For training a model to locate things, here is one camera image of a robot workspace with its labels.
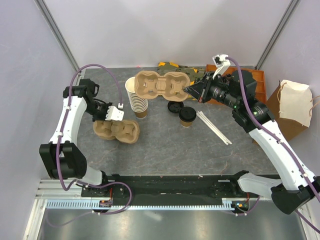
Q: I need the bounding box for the stack of paper cups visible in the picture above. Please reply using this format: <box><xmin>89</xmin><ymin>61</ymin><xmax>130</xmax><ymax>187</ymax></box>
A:
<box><xmin>125</xmin><ymin>77</ymin><xmax>148</xmax><ymax>119</ymax></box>

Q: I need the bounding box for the single brown paper cup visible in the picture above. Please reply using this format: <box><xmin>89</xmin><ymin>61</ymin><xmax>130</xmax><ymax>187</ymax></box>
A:
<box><xmin>180</xmin><ymin>118</ymin><xmax>195</xmax><ymax>128</ymax></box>

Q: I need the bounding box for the cardboard cup carrier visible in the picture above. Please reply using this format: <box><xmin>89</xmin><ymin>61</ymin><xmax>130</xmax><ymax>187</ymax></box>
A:
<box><xmin>93</xmin><ymin>120</ymin><xmax>140</xmax><ymax>144</ymax></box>
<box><xmin>134</xmin><ymin>70</ymin><xmax>191</xmax><ymax>102</ymax></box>

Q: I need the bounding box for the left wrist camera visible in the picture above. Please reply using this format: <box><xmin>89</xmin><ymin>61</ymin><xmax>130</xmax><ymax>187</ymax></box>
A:
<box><xmin>104</xmin><ymin>105</ymin><xmax>125</xmax><ymax>121</ymax></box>

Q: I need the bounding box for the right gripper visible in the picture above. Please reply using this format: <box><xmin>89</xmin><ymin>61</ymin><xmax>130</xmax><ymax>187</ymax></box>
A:
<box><xmin>184</xmin><ymin>70</ymin><xmax>241</xmax><ymax>109</ymax></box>

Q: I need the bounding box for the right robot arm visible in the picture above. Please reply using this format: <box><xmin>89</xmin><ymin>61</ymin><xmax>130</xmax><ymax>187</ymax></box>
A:
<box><xmin>183</xmin><ymin>70</ymin><xmax>320</xmax><ymax>215</ymax></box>

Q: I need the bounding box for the slotted cable duct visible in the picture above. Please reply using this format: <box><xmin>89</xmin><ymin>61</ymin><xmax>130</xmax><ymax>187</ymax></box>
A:
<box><xmin>46</xmin><ymin>199</ymin><xmax>249</xmax><ymax>211</ymax></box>

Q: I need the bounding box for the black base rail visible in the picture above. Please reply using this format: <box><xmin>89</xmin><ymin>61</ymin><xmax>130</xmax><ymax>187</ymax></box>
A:
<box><xmin>81</xmin><ymin>173</ymin><xmax>257</xmax><ymax>205</ymax></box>

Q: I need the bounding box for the orange compartment tray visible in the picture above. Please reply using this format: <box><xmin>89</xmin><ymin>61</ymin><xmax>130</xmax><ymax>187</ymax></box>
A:
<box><xmin>205</xmin><ymin>64</ymin><xmax>267</xmax><ymax>105</ymax></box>

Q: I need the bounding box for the white wrapped straw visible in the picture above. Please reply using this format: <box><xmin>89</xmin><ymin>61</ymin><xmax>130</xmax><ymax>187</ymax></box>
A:
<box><xmin>196</xmin><ymin>111</ymin><xmax>233</xmax><ymax>145</ymax></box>

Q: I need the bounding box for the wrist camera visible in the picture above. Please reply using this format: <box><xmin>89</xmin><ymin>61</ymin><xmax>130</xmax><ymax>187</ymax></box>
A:
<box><xmin>104</xmin><ymin>105</ymin><xmax>125</xmax><ymax>121</ymax></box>
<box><xmin>212</xmin><ymin>54</ymin><xmax>231</xmax><ymax>78</ymax></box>

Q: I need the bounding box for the brown paper bag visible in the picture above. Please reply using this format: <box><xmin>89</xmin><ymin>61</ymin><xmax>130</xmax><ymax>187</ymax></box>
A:
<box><xmin>266</xmin><ymin>79</ymin><xmax>316</xmax><ymax>141</ymax></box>

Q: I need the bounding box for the black plastic cup lid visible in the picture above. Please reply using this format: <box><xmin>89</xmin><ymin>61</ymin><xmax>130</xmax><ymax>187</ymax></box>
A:
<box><xmin>178</xmin><ymin>106</ymin><xmax>197</xmax><ymax>123</ymax></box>

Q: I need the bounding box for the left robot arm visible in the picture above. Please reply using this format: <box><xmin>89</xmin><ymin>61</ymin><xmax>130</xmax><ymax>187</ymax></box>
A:
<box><xmin>39</xmin><ymin>78</ymin><xmax>112</xmax><ymax>197</ymax></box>

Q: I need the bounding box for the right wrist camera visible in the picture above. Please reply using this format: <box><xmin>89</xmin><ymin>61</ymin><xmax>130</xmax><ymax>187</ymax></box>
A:
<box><xmin>212</xmin><ymin>54</ymin><xmax>231</xmax><ymax>78</ymax></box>

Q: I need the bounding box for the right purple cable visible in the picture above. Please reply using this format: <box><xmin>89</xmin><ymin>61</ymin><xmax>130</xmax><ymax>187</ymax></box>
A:
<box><xmin>224</xmin><ymin>56</ymin><xmax>320</xmax><ymax>237</ymax></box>

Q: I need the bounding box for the camouflage folded cloth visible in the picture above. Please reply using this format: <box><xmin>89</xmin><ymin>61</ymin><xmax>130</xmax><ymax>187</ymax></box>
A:
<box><xmin>157</xmin><ymin>62</ymin><xmax>206</xmax><ymax>102</ymax></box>

